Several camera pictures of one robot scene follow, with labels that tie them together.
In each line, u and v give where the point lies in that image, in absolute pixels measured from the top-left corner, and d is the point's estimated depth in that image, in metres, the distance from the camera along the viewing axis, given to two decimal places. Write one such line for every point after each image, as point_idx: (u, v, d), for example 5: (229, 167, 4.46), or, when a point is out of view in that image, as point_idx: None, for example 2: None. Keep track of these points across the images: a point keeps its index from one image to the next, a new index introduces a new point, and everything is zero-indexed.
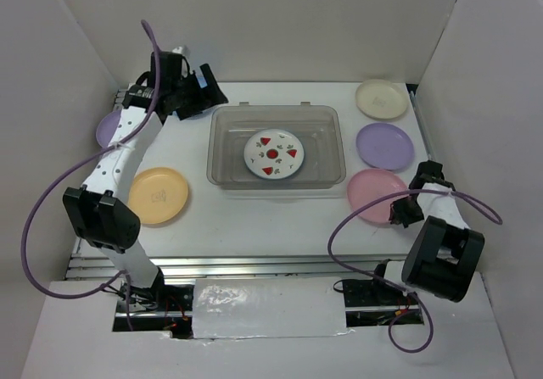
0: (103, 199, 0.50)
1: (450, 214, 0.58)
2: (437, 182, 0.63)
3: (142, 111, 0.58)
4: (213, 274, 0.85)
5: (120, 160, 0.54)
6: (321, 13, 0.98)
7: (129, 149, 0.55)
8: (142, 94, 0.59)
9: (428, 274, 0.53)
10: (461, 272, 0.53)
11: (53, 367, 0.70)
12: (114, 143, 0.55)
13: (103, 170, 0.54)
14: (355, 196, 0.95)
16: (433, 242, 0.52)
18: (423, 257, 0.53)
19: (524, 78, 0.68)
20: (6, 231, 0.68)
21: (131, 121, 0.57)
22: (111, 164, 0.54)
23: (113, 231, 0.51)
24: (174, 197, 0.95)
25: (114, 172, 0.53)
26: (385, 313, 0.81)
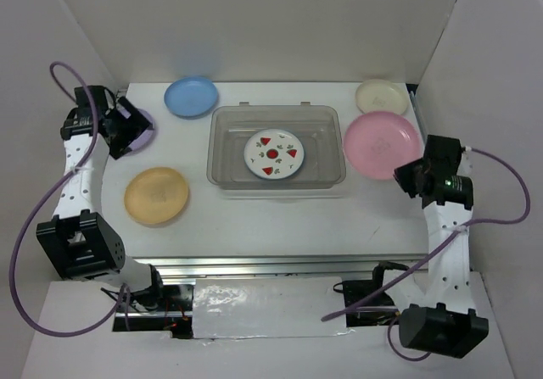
0: (82, 220, 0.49)
1: (456, 284, 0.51)
2: (446, 209, 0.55)
3: (86, 136, 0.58)
4: (213, 274, 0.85)
5: (84, 181, 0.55)
6: (320, 13, 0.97)
7: (87, 170, 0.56)
8: (79, 124, 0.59)
9: (423, 346, 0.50)
10: (459, 348, 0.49)
11: (55, 367, 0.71)
12: (71, 169, 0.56)
13: (69, 195, 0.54)
14: (359, 158, 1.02)
16: (428, 330, 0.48)
18: (419, 339, 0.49)
19: (524, 81, 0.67)
20: (7, 232, 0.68)
21: (80, 147, 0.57)
22: (77, 187, 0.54)
23: (101, 251, 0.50)
24: (173, 197, 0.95)
25: (83, 193, 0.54)
26: (385, 313, 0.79)
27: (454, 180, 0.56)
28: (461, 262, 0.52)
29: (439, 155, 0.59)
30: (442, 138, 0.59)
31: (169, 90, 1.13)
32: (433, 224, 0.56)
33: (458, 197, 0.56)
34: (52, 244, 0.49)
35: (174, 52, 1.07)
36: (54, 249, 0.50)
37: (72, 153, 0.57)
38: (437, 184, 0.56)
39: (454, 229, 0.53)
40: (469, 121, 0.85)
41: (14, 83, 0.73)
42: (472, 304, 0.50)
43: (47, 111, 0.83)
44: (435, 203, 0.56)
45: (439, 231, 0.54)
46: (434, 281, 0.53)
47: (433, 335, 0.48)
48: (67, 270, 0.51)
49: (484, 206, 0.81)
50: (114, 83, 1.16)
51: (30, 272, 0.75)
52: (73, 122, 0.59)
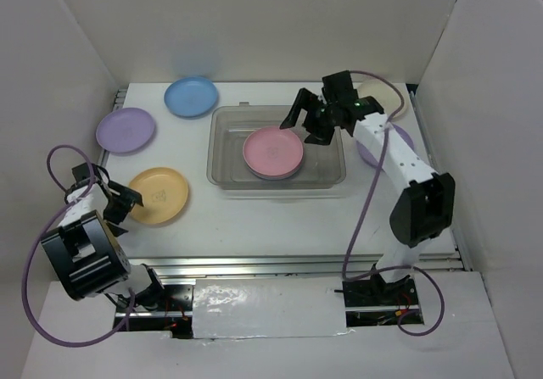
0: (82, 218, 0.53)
1: (411, 163, 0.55)
2: (369, 119, 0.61)
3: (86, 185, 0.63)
4: (212, 274, 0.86)
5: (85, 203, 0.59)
6: (320, 12, 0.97)
7: (88, 197, 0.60)
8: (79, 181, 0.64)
9: (423, 231, 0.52)
10: (446, 210, 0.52)
11: (55, 366, 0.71)
12: (74, 199, 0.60)
13: (73, 213, 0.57)
14: (253, 158, 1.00)
16: (416, 210, 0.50)
18: (415, 223, 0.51)
19: (524, 80, 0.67)
20: (6, 233, 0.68)
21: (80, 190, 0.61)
22: (80, 207, 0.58)
23: (103, 246, 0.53)
24: (174, 197, 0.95)
25: (84, 208, 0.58)
26: (385, 314, 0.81)
27: (362, 101, 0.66)
28: (405, 149, 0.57)
29: (341, 88, 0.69)
30: (337, 75, 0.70)
31: (169, 90, 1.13)
32: (368, 138, 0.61)
33: (372, 110, 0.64)
34: (55, 248, 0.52)
35: (174, 52, 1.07)
36: (58, 253, 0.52)
37: (73, 194, 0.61)
38: (350, 109, 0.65)
39: (384, 129, 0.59)
40: (470, 121, 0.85)
41: (13, 83, 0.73)
42: (433, 169, 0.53)
43: (48, 112, 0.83)
44: (358, 120, 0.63)
45: (375, 136, 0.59)
46: (396, 171, 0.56)
47: (421, 213, 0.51)
48: (71, 275, 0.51)
49: (484, 206, 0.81)
50: (114, 83, 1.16)
51: (31, 273, 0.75)
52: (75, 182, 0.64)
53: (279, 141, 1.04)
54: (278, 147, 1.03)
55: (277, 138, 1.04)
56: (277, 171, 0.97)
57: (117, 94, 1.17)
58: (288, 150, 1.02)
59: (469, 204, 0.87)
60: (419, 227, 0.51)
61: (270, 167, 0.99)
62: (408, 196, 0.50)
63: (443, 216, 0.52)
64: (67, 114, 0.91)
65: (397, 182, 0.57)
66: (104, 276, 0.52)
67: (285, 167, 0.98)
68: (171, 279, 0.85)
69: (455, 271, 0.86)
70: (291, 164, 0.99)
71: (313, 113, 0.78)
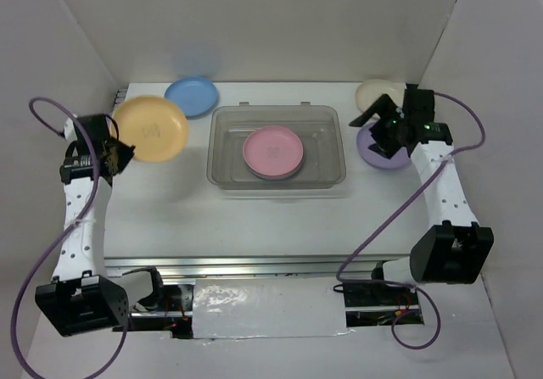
0: (84, 285, 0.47)
1: (455, 203, 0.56)
2: (431, 145, 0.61)
3: (86, 181, 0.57)
4: (212, 274, 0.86)
5: (85, 236, 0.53)
6: (320, 13, 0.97)
7: (89, 221, 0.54)
8: (80, 164, 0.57)
9: (440, 276, 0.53)
10: (472, 265, 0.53)
11: (54, 366, 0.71)
12: (71, 222, 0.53)
13: (70, 253, 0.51)
14: (254, 158, 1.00)
16: (440, 250, 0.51)
18: (433, 263, 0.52)
19: (524, 81, 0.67)
20: (6, 232, 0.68)
21: (80, 195, 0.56)
22: (78, 245, 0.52)
23: (102, 310, 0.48)
24: (168, 133, 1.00)
25: (85, 251, 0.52)
26: (385, 314, 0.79)
27: (432, 125, 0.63)
28: (454, 188, 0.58)
29: (417, 106, 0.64)
30: (417, 91, 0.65)
31: (169, 91, 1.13)
32: (422, 161, 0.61)
33: (439, 138, 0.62)
34: (50, 308, 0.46)
35: (174, 52, 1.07)
36: (52, 311, 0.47)
37: (74, 199, 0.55)
38: (417, 129, 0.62)
39: (442, 159, 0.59)
40: (469, 122, 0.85)
41: (14, 82, 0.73)
42: (473, 219, 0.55)
43: (48, 112, 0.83)
44: (420, 142, 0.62)
45: (430, 164, 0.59)
46: (435, 205, 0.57)
47: (444, 255, 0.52)
48: (67, 326, 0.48)
49: (483, 207, 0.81)
50: (114, 83, 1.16)
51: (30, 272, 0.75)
52: (75, 164, 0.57)
53: (280, 141, 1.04)
54: (280, 147, 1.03)
55: (278, 138, 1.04)
56: (279, 172, 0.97)
57: (117, 94, 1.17)
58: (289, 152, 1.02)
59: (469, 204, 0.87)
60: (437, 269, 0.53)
61: (270, 167, 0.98)
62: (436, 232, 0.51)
63: (467, 271, 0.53)
64: (68, 114, 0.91)
65: (433, 214, 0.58)
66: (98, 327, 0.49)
67: (286, 167, 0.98)
68: (187, 279, 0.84)
69: None
70: (292, 164, 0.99)
71: (383, 121, 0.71)
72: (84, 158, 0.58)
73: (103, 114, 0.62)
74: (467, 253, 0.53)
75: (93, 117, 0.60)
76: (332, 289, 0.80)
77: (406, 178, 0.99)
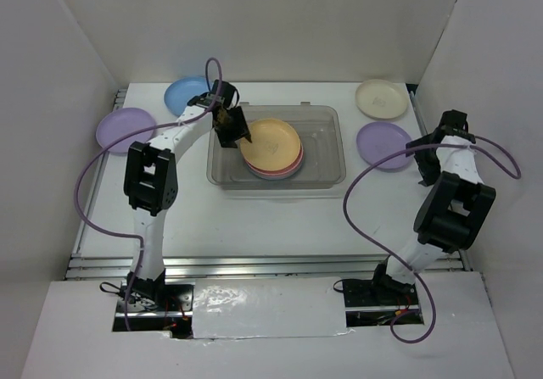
0: (160, 153, 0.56)
1: (466, 169, 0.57)
2: (456, 137, 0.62)
3: (203, 107, 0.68)
4: (213, 274, 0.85)
5: (181, 132, 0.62)
6: (320, 13, 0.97)
7: (189, 128, 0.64)
8: (204, 98, 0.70)
9: (439, 228, 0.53)
10: (470, 224, 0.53)
11: (53, 366, 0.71)
12: (178, 122, 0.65)
13: (165, 136, 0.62)
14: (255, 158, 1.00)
16: (444, 195, 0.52)
18: (433, 209, 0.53)
19: (525, 80, 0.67)
20: (5, 232, 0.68)
21: (193, 113, 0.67)
22: (173, 134, 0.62)
23: (160, 184, 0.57)
24: (272, 141, 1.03)
25: (175, 140, 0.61)
26: (385, 313, 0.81)
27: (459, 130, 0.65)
28: (470, 160, 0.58)
29: (451, 121, 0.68)
30: (454, 113, 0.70)
31: (169, 89, 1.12)
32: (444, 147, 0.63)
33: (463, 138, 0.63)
34: (131, 156, 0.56)
35: (174, 52, 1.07)
36: (131, 162, 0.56)
37: (186, 114, 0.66)
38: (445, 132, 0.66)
39: (463, 143, 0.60)
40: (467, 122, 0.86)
41: (14, 83, 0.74)
42: (480, 181, 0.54)
43: (48, 111, 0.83)
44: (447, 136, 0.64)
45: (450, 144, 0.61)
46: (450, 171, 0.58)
47: (446, 202, 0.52)
48: (131, 183, 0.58)
49: None
50: (114, 83, 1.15)
51: (30, 272, 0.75)
52: (200, 98, 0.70)
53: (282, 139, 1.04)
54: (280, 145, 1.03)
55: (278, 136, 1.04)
56: (280, 173, 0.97)
57: (117, 94, 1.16)
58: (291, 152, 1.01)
59: None
60: (436, 217, 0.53)
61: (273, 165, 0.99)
62: (443, 175, 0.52)
63: (465, 229, 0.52)
64: (68, 113, 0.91)
65: None
66: (146, 198, 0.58)
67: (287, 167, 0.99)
68: (187, 279, 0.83)
69: (455, 270, 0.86)
70: (290, 163, 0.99)
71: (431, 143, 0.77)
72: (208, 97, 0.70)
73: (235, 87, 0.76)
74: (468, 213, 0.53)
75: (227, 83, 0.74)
76: (332, 289, 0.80)
77: (405, 178, 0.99)
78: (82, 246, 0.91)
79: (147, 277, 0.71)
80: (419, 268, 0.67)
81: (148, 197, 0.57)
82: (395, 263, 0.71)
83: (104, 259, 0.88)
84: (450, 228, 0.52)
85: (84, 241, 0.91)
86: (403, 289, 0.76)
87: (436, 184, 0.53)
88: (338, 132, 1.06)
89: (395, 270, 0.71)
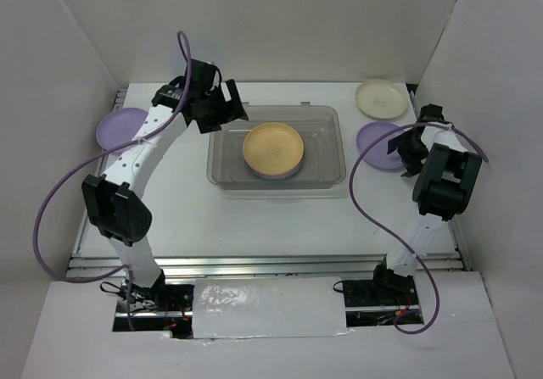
0: (117, 191, 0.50)
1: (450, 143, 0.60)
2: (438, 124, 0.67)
3: (170, 110, 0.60)
4: (213, 274, 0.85)
5: (142, 154, 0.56)
6: (320, 13, 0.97)
7: (152, 145, 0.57)
8: (171, 95, 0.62)
9: (434, 194, 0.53)
10: (463, 190, 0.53)
11: (53, 366, 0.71)
12: (137, 138, 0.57)
13: (123, 163, 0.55)
14: (256, 158, 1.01)
16: (435, 163, 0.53)
18: (428, 174, 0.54)
19: (525, 80, 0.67)
20: (5, 232, 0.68)
21: (157, 119, 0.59)
22: (132, 158, 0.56)
23: (124, 220, 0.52)
24: (276, 144, 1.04)
25: (134, 166, 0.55)
26: (385, 313, 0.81)
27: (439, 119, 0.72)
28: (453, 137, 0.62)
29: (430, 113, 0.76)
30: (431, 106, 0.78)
31: None
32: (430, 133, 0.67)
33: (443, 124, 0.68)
34: (87, 194, 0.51)
35: (174, 52, 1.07)
36: (89, 200, 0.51)
37: (149, 121, 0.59)
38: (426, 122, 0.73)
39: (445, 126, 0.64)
40: (443, 116, 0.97)
41: (15, 83, 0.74)
42: (466, 150, 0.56)
43: (47, 111, 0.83)
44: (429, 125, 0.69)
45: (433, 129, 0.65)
46: None
47: (439, 169, 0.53)
48: (96, 219, 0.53)
49: (484, 207, 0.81)
50: (114, 83, 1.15)
51: (30, 272, 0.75)
52: (166, 93, 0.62)
53: (282, 140, 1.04)
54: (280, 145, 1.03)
55: (278, 137, 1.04)
56: (281, 172, 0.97)
57: (117, 94, 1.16)
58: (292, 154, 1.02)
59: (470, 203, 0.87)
60: (431, 183, 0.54)
61: (274, 166, 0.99)
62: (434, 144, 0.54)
63: (458, 193, 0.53)
64: (67, 113, 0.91)
65: None
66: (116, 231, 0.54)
67: (287, 166, 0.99)
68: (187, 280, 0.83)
69: (455, 270, 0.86)
70: (291, 164, 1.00)
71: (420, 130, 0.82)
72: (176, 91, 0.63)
73: (215, 67, 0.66)
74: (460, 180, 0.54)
75: (205, 63, 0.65)
76: (331, 289, 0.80)
77: (406, 178, 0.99)
78: (82, 246, 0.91)
79: (145, 282, 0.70)
80: (422, 250, 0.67)
81: (117, 229, 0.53)
82: (394, 257, 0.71)
83: (105, 259, 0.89)
84: (445, 192, 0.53)
85: (84, 240, 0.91)
86: (403, 289, 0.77)
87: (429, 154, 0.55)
88: (338, 133, 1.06)
89: (396, 261, 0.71)
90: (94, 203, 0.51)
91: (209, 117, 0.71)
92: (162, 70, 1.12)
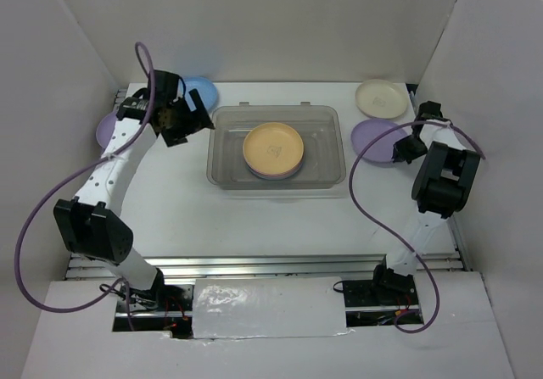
0: (94, 212, 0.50)
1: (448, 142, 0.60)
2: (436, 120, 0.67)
3: (137, 123, 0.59)
4: (213, 274, 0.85)
5: (113, 171, 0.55)
6: (320, 13, 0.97)
7: (123, 159, 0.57)
8: (136, 107, 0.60)
9: (433, 192, 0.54)
10: (462, 187, 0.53)
11: (53, 366, 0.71)
12: (107, 155, 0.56)
13: (96, 182, 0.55)
14: (256, 157, 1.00)
16: (433, 161, 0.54)
18: (428, 173, 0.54)
19: (524, 80, 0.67)
20: (6, 232, 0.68)
21: (125, 133, 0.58)
22: (104, 176, 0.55)
23: (106, 241, 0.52)
24: (277, 145, 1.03)
25: (108, 184, 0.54)
26: (385, 313, 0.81)
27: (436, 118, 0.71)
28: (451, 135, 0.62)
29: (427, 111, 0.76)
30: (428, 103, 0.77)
31: None
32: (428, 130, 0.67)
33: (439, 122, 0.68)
34: (64, 221, 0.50)
35: (174, 52, 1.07)
36: (65, 227, 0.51)
37: (118, 136, 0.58)
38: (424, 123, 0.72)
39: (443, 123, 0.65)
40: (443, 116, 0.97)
41: (15, 83, 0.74)
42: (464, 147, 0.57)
43: (47, 111, 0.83)
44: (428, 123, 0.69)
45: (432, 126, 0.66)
46: None
47: (439, 168, 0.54)
48: (72, 245, 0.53)
49: (484, 207, 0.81)
50: (114, 83, 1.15)
51: (30, 272, 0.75)
52: (131, 105, 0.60)
53: (283, 140, 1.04)
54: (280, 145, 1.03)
55: (278, 137, 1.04)
56: (282, 172, 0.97)
57: (117, 94, 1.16)
58: (292, 154, 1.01)
59: (469, 203, 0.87)
60: (429, 182, 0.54)
61: (274, 166, 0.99)
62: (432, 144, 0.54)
63: (457, 190, 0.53)
64: (68, 113, 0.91)
65: None
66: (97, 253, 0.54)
67: (287, 166, 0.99)
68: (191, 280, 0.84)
69: (455, 270, 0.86)
70: (291, 164, 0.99)
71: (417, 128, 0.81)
72: (142, 103, 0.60)
73: (177, 75, 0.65)
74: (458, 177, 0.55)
75: (167, 72, 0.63)
76: (331, 288, 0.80)
77: (405, 178, 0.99)
78: None
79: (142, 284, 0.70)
80: (421, 248, 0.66)
81: (99, 251, 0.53)
82: (394, 256, 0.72)
83: None
84: (444, 191, 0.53)
85: None
86: (403, 289, 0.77)
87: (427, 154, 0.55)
88: (338, 133, 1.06)
89: (396, 260, 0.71)
90: (70, 230, 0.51)
91: (176, 127, 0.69)
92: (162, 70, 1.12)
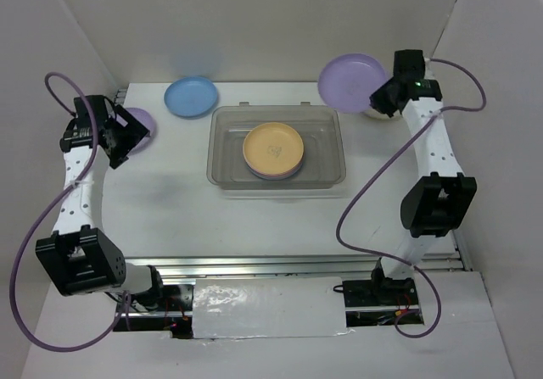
0: (81, 236, 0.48)
1: (442, 157, 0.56)
2: (421, 101, 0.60)
3: (87, 147, 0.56)
4: (213, 274, 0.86)
5: (84, 196, 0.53)
6: (319, 13, 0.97)
7: (88, 184, 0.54)
8: (79, 136, 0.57)
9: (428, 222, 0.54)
10: (456, 213, 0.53)
11: (53, 365, 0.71)
12: (70, 183, 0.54)
13: (69, 210, 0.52)
14: (256, 158, 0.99)
16: (428, 197, 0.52)
18: (422, 209, 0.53)
19: (524, 80, 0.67)
20: (6, 232, 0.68)
21: (80, 159, 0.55)
22: (77, 203, 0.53)
23: (100, 263, 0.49)
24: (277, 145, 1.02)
25: (83, 208, 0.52)
26: (385, 313, 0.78)
27: (422, 80, 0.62)
28: (443, 141, 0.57)
29: (407, 64, 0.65)
30: (407, 51, 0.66)
31: (169, 90, 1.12)
32: (412, 118, 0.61)
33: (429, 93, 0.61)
34: (52, 258, 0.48)
35: (174, 52, 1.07)
36: (54, 264, 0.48)
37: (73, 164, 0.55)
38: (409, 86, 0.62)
39: (432, 115, 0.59)
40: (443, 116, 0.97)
41: (16, 84, 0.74)
42: (460, 171, 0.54)
43: (47, 111, 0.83)
44: (411, 99, 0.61)
45: (419, 120, 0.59)
46: (424, 158, 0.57)
47: (432, 203, 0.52)
48: (68, 286, 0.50)
49: (484, 207, 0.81)
50: (114, 83, 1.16)
51: (31, 271, 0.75)
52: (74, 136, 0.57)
53: (282, 140, 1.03)
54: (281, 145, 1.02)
55: (278, 136, 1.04)
56: (282, 172, 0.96)
57: (117, 94, 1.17)
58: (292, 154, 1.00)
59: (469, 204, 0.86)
60: (423, 215, 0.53)
61: (275, 166, 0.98)
62: (423, 181, 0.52)
63: (450, 216, 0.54)
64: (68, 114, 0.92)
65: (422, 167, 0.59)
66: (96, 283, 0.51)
67: (288, 165, 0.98)
68: (187, 279, 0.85)
69: (455, 270, 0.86)
70: (291, 164, 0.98)
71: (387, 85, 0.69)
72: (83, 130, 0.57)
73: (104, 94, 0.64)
74: (451, 202, 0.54)
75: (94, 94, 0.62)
76: (331, 286, 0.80)
77: (405, 178, 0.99)
78: None
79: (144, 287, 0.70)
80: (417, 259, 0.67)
81: (95, 280, 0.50)
82: (392, 264, 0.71)
83: None
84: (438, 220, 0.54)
85: None
86: (405, 287, 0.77)
87: (418, 190, 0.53)
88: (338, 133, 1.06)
89: (395, 268, 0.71)
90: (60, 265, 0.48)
91: (120, 146, 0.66)
92: (162, 70, 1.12)
